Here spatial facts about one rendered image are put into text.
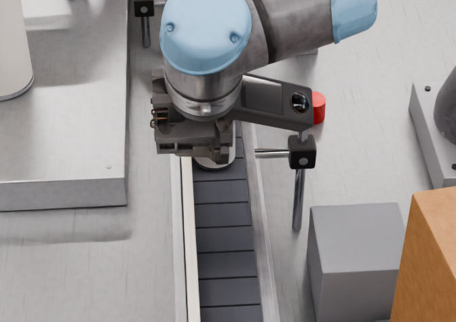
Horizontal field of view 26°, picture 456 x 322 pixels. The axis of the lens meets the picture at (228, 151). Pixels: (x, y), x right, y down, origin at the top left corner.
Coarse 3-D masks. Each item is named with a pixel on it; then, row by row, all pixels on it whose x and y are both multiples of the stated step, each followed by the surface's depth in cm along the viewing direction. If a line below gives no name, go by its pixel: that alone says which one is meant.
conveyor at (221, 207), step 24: (240, 144) 124; (192, 168) 121; (240, 168) 121; (216, 192) 118; (240, 192) 118; (216, 216) 115; (240, 216) 115; (216, 240) 112; (240, 240) 112; (216, 264) 109; (240, 264) 109; (216, 288) 107; (240, 288) 107; (216, 312) 104; (240, 312) 104
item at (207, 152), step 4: (196, 148) 109; (200, 148) 109; (204, 148) 109; (208, 148) 109; (212, 148) 108; (196, 152) 111; (200, 152) 111; (204, 152) 111; (208, 152) 111; (212, 152) 109; (180, 156) 112; (184, 156) 112; (188, 156) 112; (192, 156) 112; (196, 156) 112; (200, 156) 112; (204, 156) 113; (208, 156) 112; (212, 156) 111; (212, 160) 112
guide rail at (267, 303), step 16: (240, 128) 115; (256, 176) 108; (256, 192) 106; (256, 208) 104; (256, 224) 102; (256, 240) 101; (256, 256) 99; (256, 272) 99; (272, 304) 95; (272, 320) 93
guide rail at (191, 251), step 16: (192, 176) 115; (192, 192) 113; (192, 208) 111; (192, 224) 109; (192, 240) 107; (192, 256) 105; (192, 272) 104; (192, 288) 102; (192, 304) 101; (192, 320) 99
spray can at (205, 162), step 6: (234, 120) 117; (234, 126) 118; (234, 132) 118; (234, 138) 119; (234, 144) 120; (234, 150) 120; (234, 156) 121; (198, 162) 120; (204, 162) 120; (210, 162) 119; (204, 168) 120; (210, 168) 120; (216, 168) 120; (222, 168) 120
